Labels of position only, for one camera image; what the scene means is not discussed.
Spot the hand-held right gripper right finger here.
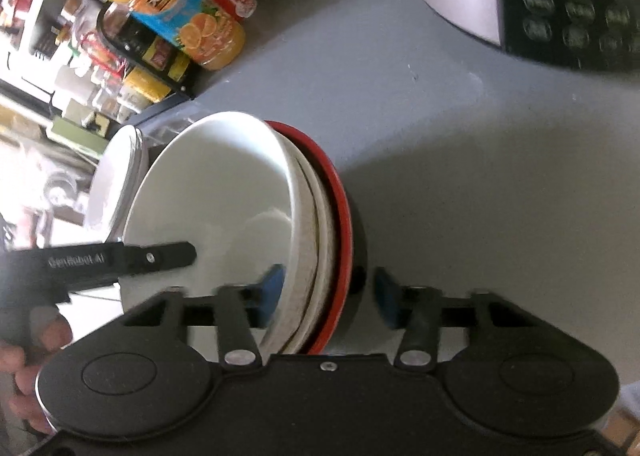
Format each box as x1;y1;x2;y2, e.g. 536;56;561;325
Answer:
374;267;533;371

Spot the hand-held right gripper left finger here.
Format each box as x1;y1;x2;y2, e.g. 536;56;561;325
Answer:
120;263;287;368

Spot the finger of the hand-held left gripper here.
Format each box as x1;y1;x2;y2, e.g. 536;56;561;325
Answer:
45;241;197;293

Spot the off-white speckled bowl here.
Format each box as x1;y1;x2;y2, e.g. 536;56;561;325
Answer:
260;136;335;356

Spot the white plate with cross print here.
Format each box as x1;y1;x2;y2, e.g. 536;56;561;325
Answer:
86;125;143;243

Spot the red bowl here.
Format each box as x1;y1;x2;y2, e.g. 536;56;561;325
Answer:
263;120;368;356

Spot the white plate with script print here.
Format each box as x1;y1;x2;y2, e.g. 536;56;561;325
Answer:
107;129;151;239

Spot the large white bowl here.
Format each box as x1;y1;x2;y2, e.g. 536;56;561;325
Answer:
121;111;301;347

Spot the person's left hand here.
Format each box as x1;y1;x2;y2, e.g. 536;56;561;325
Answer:
0;309;74;437

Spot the green box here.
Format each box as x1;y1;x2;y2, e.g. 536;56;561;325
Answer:
50;116;112;141

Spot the clear plastic container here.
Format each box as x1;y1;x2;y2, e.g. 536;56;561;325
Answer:
135;99;221;147

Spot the yellow jar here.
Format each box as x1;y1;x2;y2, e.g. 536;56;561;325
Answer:
122;69;171;103

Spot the dark sauce bottle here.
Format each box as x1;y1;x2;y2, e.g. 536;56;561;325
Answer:
97;1;191;82

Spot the orange juice bottle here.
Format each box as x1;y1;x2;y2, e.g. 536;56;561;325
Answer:
77;0;247;71

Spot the brown cardboard box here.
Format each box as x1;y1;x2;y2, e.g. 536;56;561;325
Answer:
602;403;640;452

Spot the black wire rack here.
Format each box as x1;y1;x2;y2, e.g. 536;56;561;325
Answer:
30;0;197;101

